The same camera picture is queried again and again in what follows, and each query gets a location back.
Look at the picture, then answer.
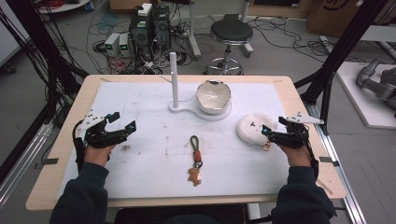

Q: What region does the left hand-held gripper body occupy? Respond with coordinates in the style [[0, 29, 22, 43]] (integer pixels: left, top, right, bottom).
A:
[[77, 110, 129, 149]]

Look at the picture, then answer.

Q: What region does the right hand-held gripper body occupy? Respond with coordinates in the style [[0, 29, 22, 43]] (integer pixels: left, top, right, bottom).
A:
[[270, 111, 325, 149]]

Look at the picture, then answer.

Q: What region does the white plush toy keychain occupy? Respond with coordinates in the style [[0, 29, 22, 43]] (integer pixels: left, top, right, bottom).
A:
[[235, 113, 280, 152]]

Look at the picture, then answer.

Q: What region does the person's left hand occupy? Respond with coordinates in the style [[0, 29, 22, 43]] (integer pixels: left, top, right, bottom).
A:
[[83, 143, 117, 168]]

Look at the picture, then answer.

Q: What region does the person's right hand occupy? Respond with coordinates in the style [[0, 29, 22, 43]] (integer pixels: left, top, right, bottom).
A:
[[278, 145, 313, 169]]

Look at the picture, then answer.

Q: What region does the wooden table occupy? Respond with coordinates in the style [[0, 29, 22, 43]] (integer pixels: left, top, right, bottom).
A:
[[25, 74, 347, 212]]

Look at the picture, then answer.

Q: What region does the white table mat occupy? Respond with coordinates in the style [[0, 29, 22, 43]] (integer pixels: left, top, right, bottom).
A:
[[55, 81, 292, 201]]

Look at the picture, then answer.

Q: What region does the white eggshell bowl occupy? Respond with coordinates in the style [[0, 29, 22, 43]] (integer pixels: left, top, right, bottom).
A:
[[195, 79, 233, 116]]

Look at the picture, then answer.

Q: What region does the grey power supply unit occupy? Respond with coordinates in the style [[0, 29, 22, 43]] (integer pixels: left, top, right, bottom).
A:
[[104, 32, 121, 58], [118, 33, 133, 58]]

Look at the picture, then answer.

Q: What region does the white floor board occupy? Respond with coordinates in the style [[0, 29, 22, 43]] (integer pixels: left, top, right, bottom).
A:
[[335, 61, 396, 131]]

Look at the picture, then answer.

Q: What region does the black computer tower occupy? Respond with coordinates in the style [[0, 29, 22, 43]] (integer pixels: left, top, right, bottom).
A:
[[128, 3, 172, 63]]

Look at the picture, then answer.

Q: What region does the person's lap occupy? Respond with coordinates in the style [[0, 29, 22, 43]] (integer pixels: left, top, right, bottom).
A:
[[113, 204, 248, 224]]

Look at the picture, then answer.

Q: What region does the black round stool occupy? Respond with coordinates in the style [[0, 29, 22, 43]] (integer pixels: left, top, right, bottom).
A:
[[203, 19, 255, 77]]

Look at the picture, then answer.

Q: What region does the cardboard box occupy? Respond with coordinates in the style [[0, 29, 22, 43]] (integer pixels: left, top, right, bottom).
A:
[[305, 0, 396, 39]]

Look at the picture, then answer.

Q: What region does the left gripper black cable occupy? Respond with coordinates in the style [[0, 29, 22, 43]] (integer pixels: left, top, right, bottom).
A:
[[71, 119, 87, 174]]

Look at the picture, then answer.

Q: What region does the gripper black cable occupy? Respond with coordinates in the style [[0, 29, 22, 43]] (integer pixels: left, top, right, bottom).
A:
[[71, 119, 87, 174], [302, 124, 320, 182]]

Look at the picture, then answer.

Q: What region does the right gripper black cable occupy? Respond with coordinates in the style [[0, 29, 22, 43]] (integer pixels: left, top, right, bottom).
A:
[[302, 124, 320, 182]]

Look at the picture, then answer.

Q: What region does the white stand with post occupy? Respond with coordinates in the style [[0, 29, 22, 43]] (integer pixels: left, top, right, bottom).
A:
[[167, 51, 233, 122]]

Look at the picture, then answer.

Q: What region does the aluminium rail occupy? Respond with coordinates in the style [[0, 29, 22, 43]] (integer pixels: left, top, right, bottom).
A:
[[304, 102, 368, 224], [0, 119, 55, 208]]

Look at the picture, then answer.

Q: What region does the gingerbread man keychain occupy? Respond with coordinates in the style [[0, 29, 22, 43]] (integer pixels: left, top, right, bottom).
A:
[[187, 134, 205, 188]]

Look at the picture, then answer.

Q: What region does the black frame post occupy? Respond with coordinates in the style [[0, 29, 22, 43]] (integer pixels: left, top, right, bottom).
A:
[[5, 0, 90, 125], [293, 0, 390, 134]]

